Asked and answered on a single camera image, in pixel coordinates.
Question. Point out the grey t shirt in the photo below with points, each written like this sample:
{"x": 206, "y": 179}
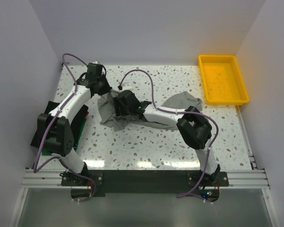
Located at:
{"x": 106, "y": 110}

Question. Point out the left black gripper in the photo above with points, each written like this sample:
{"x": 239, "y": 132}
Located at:
{"x": 107, "y": 88}

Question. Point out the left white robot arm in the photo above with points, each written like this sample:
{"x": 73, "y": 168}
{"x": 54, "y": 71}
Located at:
{"x": 54, "y": 132}

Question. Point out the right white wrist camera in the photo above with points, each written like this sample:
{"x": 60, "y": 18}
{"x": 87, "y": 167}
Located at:
{"x": 126, "y": 86}

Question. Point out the yellow plastic bin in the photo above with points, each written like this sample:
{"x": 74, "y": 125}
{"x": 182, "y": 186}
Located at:
{"x": 222, "y": 80}

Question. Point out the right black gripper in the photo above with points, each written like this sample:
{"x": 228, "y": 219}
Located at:
{"x": 117, "y": 104}

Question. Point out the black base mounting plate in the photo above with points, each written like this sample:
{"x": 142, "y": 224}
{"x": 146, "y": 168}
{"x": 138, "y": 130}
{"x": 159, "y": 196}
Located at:
{"x": 132, "y": 181}

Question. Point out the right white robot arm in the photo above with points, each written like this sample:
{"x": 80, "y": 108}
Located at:
{"x": 194, "y": 127}

